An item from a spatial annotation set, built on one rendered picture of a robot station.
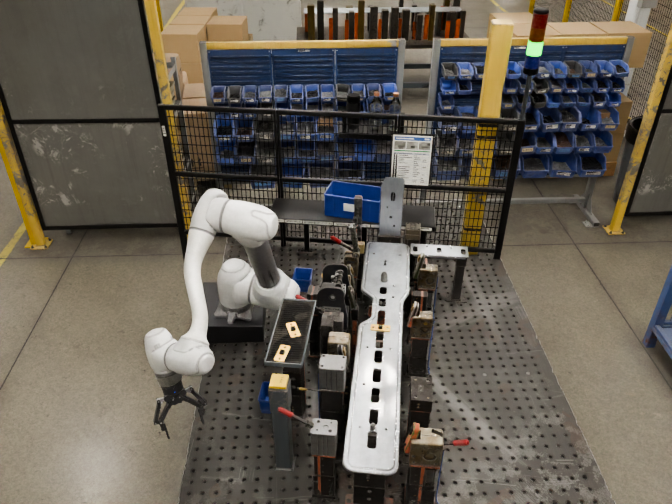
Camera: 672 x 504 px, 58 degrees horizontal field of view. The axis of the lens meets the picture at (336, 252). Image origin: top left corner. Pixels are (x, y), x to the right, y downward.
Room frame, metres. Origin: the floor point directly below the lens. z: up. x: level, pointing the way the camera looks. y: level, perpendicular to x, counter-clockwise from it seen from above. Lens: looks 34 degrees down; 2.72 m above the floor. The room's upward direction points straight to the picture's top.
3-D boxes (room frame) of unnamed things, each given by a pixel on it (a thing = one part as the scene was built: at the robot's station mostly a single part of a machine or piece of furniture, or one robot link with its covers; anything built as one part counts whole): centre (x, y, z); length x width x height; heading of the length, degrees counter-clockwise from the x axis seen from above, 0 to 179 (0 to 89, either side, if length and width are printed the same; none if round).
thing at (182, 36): (6.98, 1.40, 0.52); 1.20 x 0.80 x 1.05; 0
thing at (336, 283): (2.07, 0.00, 0.94); 0.18 x 0.13 x 0.49; 174
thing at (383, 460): (1.92, -0.19, 1.00); 1.38 x 0.22 x 0.02; 174
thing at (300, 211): (2.86, -0.09, 1.02); 0.90 x 0.22 x 0.03; 84
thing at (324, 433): (1.38, 0.04, 0.88); 0.11 x 0.10 x 0.36; 84
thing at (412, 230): (2.67, -0.40, 0.88); 0.08 x 0.08 x 0.36; 84
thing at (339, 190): (2.86, -0.10, 1.10); 0.30 x 0.17 x 0.13; 74
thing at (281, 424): (1.49, 0.20, 0.92); 0.08 x 0.08 x 0.44; 84
